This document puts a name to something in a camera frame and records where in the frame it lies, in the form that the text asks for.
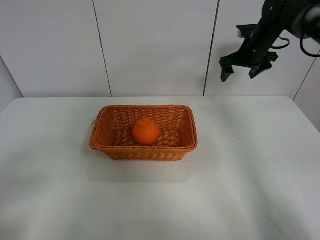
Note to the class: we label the orange fruit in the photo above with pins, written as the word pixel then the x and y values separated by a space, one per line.
pixel 145 131

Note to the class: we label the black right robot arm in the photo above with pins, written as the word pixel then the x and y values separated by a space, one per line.
pixel 301 18

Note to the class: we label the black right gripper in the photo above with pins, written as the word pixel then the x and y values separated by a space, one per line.
pixel 252 52

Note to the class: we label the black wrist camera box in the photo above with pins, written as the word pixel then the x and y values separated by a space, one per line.
pixel 245 31

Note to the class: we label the orange wicker basket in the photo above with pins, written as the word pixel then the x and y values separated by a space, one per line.
pixel 112 132

